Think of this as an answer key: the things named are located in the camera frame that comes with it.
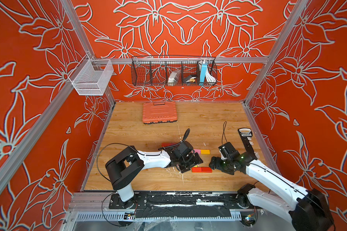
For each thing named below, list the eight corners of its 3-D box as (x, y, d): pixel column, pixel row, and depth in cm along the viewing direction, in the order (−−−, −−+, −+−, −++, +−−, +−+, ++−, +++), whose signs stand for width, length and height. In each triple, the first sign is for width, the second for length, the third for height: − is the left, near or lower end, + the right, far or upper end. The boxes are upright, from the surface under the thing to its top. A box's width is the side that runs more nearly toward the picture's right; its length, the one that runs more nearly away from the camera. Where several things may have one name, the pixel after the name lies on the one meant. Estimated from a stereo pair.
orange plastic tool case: (140, 123, 106) (140, 120, 103) (144, 104, 119) (143, 101, 116) (177, 123, 106) (177, 120, 103) (176, 104, 119) (176, 101, 116)
